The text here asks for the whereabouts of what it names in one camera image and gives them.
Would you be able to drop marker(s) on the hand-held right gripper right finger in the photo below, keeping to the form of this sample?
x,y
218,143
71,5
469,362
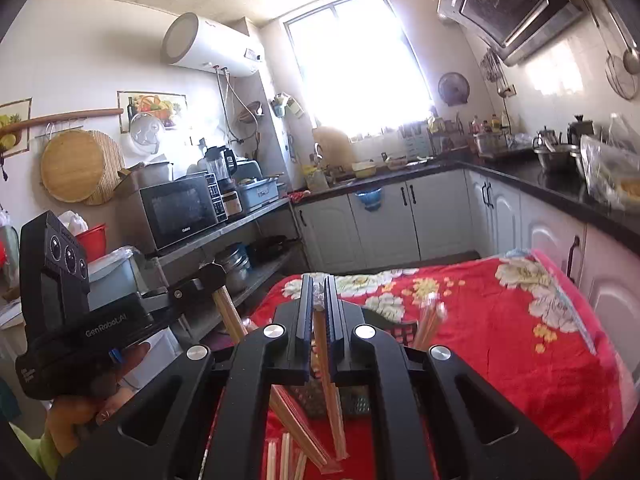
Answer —
x,y
332,345

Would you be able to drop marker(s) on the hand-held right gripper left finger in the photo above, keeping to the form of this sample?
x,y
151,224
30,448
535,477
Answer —
x,y
306,340

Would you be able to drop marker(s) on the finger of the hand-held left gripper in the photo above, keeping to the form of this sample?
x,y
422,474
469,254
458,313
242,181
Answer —
x,y
200,282

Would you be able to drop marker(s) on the chopstick pair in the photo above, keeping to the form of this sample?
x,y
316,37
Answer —
x,y
230,315
320,340

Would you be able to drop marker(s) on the black plastic utensil basket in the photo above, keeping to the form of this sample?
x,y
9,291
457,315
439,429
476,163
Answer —
x,y
315,402

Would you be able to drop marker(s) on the bunch of chopstick packets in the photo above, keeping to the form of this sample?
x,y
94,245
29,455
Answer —
x,y
295,422

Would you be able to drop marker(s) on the person's left hand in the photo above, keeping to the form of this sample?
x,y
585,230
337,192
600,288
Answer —
x,y
75,420

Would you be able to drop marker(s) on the stacked steel pots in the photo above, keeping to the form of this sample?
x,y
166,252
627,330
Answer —
x,y
235,267

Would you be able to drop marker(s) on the grey plastic drawer unit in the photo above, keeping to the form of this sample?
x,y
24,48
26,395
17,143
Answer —
x,y
117,275

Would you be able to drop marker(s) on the black microwave oven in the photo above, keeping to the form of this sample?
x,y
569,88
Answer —
x,y
175,215

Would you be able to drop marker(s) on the metal shelf table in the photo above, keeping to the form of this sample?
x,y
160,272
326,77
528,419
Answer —
x,y
240,220

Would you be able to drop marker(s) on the red plastic basin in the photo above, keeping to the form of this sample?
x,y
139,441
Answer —
x,y
95,242

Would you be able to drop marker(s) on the grey plastic bin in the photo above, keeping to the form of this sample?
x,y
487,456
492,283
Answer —
x,y
257,195

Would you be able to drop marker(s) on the white plastic bag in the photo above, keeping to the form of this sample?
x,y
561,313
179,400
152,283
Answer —
x,y
75,222

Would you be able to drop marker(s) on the grey lidded container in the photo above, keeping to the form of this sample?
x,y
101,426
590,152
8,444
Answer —
x,y
155,175

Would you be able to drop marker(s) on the black blender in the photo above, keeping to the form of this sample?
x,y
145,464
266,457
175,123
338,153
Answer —
x,y
217,165

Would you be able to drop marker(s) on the cardboard box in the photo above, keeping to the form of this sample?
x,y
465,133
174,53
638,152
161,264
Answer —
x,y
127,185

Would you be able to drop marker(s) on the white base cabinets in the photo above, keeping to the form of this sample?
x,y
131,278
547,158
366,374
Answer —
x,y
390,220

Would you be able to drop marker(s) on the red floral blanket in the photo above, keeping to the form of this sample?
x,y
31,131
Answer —
x,y
480,350

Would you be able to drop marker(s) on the blue plastic basin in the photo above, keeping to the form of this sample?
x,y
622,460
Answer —
x,y
369,200

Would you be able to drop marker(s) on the white round fan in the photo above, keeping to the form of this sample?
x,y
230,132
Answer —
x,y
145,132

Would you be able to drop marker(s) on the round bamboo board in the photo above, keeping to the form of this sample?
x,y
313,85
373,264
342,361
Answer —
x,y
72,165

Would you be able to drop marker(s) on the wooden cutting board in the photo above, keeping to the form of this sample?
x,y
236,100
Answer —
x,y
332,147

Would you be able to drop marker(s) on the long wooden rolling pin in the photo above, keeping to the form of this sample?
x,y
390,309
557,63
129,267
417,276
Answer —
x,y
65,116

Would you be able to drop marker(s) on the grey countertop organizer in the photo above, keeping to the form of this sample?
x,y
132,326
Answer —
x,y
417,142

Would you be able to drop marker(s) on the white water heater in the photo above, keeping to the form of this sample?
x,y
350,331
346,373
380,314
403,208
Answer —
x,y
210,42

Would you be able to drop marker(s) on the steel stockpot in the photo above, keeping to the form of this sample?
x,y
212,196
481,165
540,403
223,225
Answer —
x,y
487,144

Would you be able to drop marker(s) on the kitchen window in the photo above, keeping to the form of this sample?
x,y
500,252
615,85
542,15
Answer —
x,y
350,70

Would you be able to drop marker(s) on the black kitchen countertop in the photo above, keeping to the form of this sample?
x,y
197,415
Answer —
x,y
550,185

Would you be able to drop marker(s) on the pink table cover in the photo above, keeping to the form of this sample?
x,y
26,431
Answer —
x,y
607,360

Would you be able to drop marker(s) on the lidded steel pot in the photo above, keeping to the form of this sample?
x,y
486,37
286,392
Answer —
x,y
555,157

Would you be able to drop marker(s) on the small hanging kitchen tools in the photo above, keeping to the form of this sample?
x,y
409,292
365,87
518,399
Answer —
x,y
492,67

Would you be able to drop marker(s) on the clear plastic bag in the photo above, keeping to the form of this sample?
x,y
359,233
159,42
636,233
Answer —
x,y
610,170

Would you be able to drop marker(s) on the steel range hood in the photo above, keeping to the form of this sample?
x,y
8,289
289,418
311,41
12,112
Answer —
x,y
500,0

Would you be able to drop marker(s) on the row of hanging steel ladles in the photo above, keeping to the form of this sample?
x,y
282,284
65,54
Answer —
x,y
631,60

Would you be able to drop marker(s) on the fruit wall picture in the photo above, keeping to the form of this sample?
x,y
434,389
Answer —
x,y
150,102

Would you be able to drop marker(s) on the white wall holder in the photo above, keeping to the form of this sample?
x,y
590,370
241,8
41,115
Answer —
x,y
287,105

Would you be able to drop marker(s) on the lemon wall picture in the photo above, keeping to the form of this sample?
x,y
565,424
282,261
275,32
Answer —
x,y
15,125

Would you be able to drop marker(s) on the round dark wall disc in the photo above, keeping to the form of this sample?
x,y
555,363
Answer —
x,y
454,89

